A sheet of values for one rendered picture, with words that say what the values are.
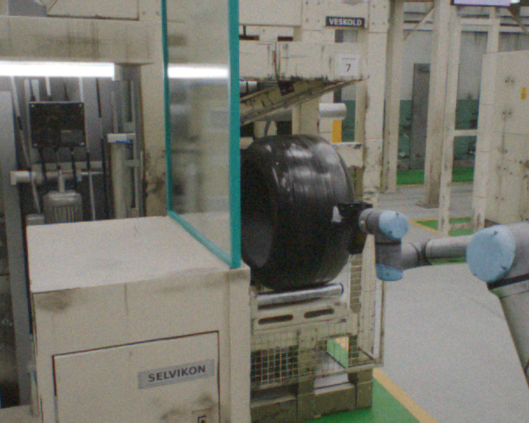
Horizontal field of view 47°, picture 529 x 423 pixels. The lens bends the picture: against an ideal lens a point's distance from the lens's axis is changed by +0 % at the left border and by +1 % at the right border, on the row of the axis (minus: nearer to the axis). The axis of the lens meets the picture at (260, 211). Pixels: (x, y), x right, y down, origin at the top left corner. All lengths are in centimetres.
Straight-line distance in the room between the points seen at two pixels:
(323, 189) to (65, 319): 108
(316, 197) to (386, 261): 38
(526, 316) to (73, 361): 91
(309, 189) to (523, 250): 79
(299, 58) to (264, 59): 14
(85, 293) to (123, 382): 19
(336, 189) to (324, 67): 61
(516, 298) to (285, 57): 134
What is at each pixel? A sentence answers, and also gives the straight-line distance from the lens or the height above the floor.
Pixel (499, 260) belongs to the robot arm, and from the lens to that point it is 137.
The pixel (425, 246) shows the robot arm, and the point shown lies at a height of 118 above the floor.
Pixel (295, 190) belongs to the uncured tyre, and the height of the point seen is 129.
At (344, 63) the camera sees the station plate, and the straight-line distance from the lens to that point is 247.
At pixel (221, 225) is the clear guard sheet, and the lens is 123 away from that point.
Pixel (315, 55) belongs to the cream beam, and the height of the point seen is 174.
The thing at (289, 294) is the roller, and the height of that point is 91.
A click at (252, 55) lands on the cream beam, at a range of 231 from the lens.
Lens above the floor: 161
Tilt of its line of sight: 11 degrees down
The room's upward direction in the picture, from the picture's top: straight up
